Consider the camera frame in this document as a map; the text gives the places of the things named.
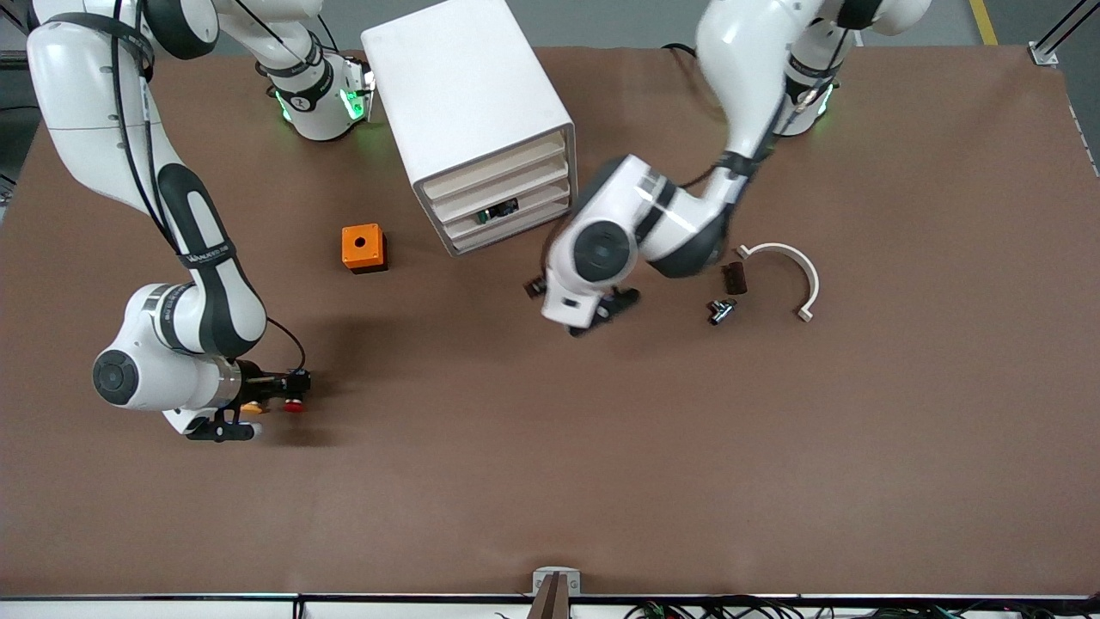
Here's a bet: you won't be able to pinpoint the white curved plastic arc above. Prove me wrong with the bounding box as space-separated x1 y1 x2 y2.
736 242 821 324

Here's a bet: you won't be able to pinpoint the white drawer cabinet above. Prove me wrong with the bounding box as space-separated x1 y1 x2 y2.
360 0 579 258

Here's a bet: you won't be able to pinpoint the aluminium frame post with struts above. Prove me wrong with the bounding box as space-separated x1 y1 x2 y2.
0 0 40 74

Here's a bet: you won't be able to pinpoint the orange box with round hole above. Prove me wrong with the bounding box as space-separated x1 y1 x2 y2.
341 223 388 275

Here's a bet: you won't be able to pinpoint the black cable bundle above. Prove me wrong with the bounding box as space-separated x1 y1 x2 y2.
623 596 1100 619

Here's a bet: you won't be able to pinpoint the white drawer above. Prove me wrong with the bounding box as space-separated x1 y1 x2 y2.
416 129 574 203
425 148 576 222
436 168 578 242

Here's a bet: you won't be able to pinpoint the grey bracket with brown post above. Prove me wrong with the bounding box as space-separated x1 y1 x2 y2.
526 567 583 619

